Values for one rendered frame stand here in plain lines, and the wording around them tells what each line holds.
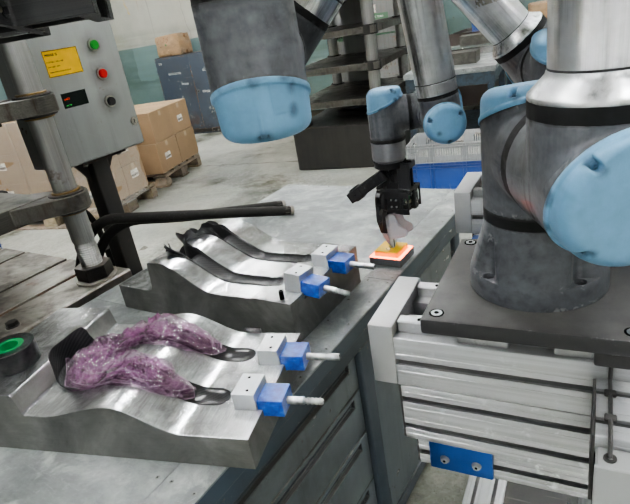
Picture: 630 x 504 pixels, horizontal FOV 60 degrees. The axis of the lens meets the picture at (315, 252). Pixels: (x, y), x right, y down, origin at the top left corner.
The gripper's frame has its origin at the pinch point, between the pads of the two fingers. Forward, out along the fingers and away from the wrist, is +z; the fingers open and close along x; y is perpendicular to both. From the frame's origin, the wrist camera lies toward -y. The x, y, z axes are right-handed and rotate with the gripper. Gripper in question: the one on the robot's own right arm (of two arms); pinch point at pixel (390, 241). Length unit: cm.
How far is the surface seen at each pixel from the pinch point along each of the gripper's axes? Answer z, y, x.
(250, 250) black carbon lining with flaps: -4.4, -25.6, -20.2
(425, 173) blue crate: 70, -99, 264
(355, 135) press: 54, -185, 319
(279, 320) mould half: -0.3, -5.3, -38.5
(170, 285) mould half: -4, -34, -38
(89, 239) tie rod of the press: -6, -76, -27
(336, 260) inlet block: -5.8, -0.9, -22.6
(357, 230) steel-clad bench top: 4.6, -17.0, 14.5
